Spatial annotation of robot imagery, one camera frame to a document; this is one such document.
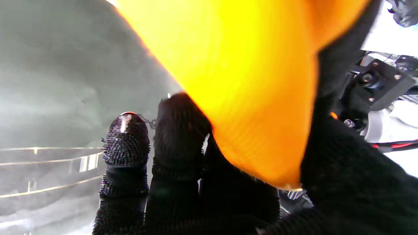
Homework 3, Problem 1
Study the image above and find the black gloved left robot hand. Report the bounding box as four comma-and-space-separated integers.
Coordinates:
386, 0, 418, 28

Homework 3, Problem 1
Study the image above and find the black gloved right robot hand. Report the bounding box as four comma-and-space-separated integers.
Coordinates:
92, 92, 418, 235

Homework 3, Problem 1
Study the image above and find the orange and blue backpack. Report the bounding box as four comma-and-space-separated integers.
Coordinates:
113, 0, 382, 190

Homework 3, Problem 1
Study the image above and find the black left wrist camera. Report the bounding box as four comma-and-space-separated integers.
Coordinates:
340, 51, 417, 131

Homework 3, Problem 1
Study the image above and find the red black arm cable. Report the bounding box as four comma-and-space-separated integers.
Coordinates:
369, 140, 418, 154

